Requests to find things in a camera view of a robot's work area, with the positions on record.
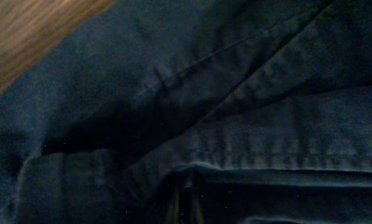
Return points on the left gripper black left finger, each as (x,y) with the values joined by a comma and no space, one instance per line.
(164,205)

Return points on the navy blue shorts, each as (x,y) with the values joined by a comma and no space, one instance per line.
(266,106)

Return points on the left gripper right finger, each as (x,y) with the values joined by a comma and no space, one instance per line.
(196,214)

